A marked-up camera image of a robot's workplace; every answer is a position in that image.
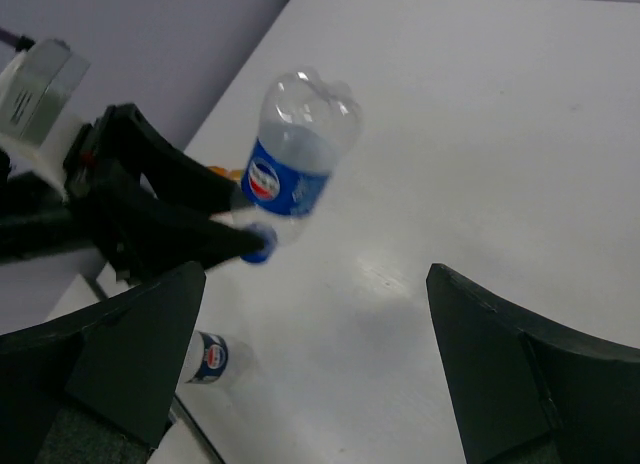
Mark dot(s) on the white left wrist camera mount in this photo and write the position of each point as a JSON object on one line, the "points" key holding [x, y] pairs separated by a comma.
{"points": [[35, 124]]}

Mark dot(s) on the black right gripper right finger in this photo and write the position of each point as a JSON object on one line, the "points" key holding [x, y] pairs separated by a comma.
{"points": [[526, 389]]}

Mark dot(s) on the orange juice bottle lying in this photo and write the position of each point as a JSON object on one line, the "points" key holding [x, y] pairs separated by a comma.
{"points": [[232, 174]]}

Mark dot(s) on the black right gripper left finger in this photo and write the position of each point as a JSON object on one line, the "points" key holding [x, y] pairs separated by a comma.
{"points": [[96, 385]]}

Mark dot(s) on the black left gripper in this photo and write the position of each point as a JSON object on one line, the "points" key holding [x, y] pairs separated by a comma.
{"points": [[141, 236]]}

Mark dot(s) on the clear bottle black cap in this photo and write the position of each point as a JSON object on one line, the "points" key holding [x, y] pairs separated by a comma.
{"points": [[215, 359]]}

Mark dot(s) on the clear Pepsi-label bottle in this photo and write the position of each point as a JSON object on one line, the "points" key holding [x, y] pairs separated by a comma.
{"points": [[306, 126]]}

